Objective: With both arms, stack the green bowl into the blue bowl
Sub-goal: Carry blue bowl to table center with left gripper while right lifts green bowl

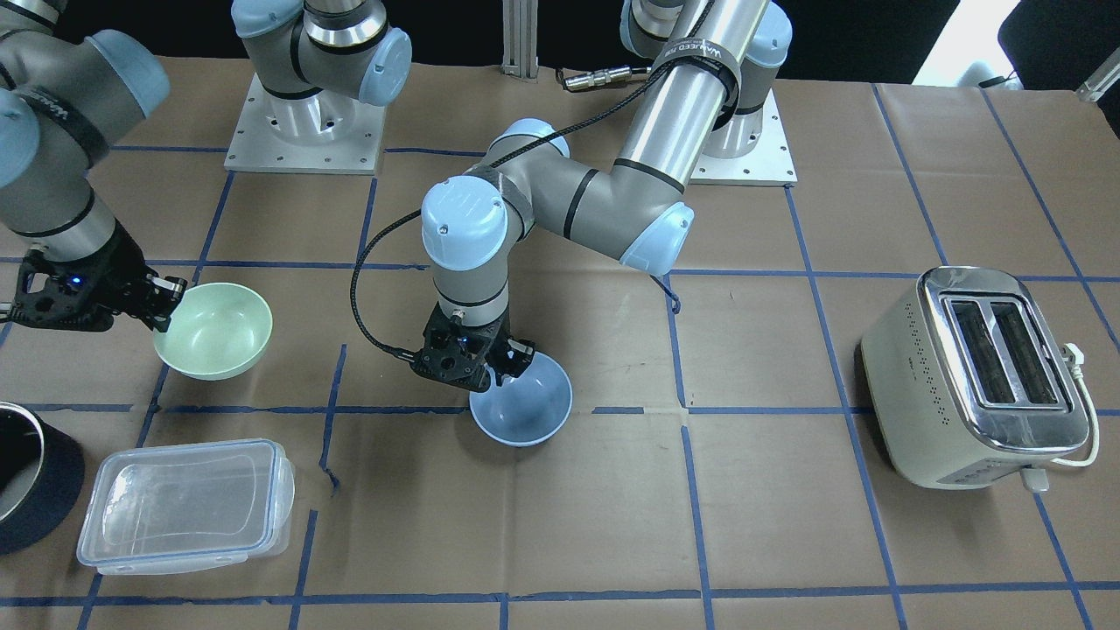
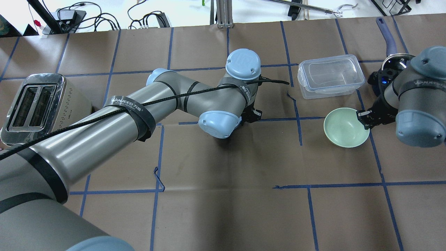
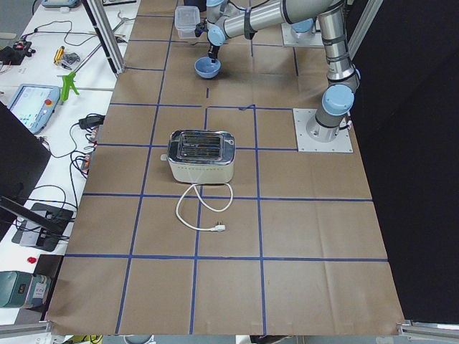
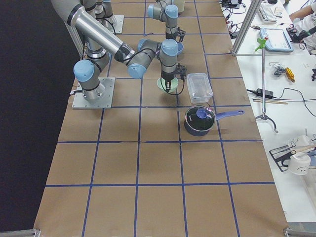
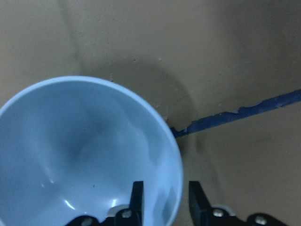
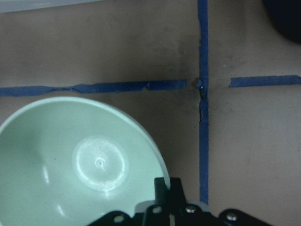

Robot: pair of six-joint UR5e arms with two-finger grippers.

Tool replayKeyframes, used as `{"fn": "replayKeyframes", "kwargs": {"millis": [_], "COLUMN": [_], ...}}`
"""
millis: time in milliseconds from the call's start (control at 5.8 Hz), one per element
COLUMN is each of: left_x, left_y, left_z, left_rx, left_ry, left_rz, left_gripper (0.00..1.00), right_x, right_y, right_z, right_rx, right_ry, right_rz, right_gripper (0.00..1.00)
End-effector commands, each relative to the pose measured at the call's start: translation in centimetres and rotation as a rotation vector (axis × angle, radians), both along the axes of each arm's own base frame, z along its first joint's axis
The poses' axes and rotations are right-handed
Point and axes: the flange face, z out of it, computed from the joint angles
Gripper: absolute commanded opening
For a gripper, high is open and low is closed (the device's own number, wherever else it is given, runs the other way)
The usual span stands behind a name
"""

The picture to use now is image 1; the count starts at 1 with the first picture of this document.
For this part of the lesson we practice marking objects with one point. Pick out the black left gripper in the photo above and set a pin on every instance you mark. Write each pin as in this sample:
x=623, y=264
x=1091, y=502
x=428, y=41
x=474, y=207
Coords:
x=517, y=354

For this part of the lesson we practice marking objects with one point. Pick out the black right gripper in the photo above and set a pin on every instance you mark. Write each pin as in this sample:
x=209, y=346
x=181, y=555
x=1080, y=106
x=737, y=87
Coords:
x=120, y=273

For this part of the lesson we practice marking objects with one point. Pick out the blue bowl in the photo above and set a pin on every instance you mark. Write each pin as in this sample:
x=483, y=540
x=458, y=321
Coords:
x=526, y=410

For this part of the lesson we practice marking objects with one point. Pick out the green bowl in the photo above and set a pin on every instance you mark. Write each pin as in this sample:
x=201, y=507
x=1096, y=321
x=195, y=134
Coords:
x=218, y=330

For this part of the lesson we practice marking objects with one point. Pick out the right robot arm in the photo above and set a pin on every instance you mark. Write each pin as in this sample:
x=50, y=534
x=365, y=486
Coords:
x=63, y=106

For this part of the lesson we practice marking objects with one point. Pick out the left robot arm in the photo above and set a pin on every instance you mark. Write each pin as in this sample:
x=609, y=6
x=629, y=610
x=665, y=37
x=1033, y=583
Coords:
x=712, y=65

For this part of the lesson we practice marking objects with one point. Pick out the clear plastic container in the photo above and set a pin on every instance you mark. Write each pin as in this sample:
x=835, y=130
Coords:
x=178, y=508

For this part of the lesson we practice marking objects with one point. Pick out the dark blue saucepan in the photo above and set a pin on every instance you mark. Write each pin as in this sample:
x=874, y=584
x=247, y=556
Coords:
x=42, y=472

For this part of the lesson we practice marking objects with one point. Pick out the cream toaster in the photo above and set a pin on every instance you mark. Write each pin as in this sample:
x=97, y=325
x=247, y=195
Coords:
x=968, y=384

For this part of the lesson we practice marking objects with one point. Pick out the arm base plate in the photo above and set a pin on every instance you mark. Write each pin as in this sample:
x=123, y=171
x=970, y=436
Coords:
x=749, y=150
x=325, y=133

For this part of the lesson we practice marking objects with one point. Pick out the aluminium frame post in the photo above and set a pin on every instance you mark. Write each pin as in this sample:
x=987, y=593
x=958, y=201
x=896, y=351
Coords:
x=519, y=34

